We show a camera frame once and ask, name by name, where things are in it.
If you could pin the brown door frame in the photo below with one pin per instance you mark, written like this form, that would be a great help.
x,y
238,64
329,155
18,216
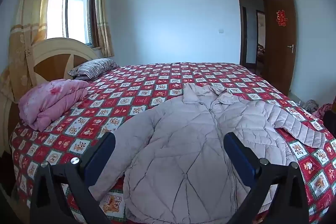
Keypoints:
x,y
240,29

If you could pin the red paper door decoration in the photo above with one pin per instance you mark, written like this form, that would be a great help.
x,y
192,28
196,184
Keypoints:
x,y
281,18

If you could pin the wide beige patterned curtain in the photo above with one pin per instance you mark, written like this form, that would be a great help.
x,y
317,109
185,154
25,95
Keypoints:
x,y
29,29

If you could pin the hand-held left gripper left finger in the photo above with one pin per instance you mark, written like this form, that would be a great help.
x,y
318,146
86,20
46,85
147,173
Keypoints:
x,y
101,158

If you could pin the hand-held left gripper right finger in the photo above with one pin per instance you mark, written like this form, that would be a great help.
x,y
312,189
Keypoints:
x,y
237,158

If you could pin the striped pillow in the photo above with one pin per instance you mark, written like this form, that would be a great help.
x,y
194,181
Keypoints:
x,y
92,66

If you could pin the folded pink quilt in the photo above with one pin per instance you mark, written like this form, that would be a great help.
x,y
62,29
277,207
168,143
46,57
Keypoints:
x,y
52,103

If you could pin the brown wooden door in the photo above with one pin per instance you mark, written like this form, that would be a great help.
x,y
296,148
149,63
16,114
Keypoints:
x,y
282,61

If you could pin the red patterned bed sheet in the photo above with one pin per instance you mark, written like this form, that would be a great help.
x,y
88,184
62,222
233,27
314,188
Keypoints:
x,y
147,82

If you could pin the cream and wood headboard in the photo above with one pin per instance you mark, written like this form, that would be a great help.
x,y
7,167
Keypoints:
x,y
55,49

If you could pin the window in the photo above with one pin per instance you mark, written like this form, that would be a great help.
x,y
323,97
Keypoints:
x,y
76,8

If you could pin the narrow beige patterned curtain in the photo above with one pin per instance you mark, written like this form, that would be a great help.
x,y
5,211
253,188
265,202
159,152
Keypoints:
x,y
103,16

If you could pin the pile of clothes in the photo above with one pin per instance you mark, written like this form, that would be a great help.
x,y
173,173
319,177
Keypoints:
x,y
313,107

